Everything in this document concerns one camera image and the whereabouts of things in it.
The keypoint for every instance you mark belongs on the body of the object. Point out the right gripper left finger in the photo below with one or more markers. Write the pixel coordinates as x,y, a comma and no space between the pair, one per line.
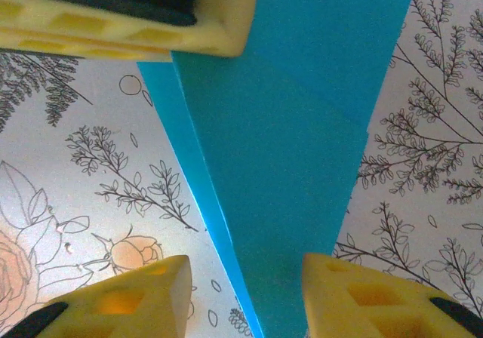
120,304

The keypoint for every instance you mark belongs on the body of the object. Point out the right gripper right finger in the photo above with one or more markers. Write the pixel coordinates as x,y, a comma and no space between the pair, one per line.
370,300

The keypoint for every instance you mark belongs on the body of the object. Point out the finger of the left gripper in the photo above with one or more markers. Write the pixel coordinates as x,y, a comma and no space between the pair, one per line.
222,13
75,47

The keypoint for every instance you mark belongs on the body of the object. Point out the blue paper sheet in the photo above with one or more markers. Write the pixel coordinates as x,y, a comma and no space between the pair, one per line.
283,145

